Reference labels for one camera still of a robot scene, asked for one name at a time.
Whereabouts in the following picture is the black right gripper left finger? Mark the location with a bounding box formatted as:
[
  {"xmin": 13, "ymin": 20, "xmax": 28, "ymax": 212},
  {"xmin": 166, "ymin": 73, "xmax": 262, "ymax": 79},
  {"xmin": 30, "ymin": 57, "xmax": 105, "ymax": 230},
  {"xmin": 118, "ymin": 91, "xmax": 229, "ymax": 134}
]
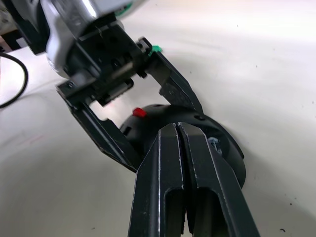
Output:
[{"xmin": 127, "ymin": 123, "xmax": 186, "ymax": 237}]

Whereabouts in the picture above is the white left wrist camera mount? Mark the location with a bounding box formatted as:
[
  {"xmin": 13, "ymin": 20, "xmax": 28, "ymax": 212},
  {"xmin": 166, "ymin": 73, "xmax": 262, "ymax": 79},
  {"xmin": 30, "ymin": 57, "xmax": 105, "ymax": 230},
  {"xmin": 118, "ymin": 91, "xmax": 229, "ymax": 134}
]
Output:
[{"xmin": 45, "ymin": 0, "xmax": 99, "ymax": 75}]

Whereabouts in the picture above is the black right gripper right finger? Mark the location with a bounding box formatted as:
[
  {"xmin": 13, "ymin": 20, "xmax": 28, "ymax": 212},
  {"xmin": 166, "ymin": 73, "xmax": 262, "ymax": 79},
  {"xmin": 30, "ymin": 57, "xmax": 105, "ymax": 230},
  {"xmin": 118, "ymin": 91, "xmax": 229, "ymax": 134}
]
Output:
[{"xmin": 177, "ymin": 121, "xmax": 261, "ymax": 237}]

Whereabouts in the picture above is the black cable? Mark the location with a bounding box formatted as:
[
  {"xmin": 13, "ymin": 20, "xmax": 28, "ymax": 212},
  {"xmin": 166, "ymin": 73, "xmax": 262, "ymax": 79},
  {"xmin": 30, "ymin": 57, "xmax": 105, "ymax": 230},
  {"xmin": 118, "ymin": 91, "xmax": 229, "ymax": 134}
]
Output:
[{"xmin": 0, "ymin": 52, "xmax": 29, "ymax": 110}]

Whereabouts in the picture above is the black mouse base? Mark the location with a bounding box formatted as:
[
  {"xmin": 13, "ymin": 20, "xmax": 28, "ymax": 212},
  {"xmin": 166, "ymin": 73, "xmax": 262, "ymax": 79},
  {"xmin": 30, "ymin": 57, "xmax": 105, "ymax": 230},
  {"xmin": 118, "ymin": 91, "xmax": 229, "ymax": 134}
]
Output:
[{"xmin": 119, "ymin": 103, "xmax": 246, "ymax": 191}]

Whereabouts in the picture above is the small green object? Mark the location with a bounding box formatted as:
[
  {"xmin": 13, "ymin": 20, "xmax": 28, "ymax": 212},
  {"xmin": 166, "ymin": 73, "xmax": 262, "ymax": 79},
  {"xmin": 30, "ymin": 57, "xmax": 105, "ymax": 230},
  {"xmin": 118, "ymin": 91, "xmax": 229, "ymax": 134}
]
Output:
[{"xmin": 148, "ymin": 45, "xmax": 162, "ymax": 56}]

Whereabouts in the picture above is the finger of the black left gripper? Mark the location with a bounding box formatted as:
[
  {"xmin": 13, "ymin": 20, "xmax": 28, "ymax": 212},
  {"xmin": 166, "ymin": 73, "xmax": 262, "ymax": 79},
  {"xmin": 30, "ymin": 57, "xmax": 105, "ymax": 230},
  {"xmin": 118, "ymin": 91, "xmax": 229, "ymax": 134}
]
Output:
[
  {"xmin": 71, "ymin": 101, "xmax": 143, "ymax": 173},
  {"xmin": 145, "ymin": 51, "xmax": 205, "ymax": 116}
]

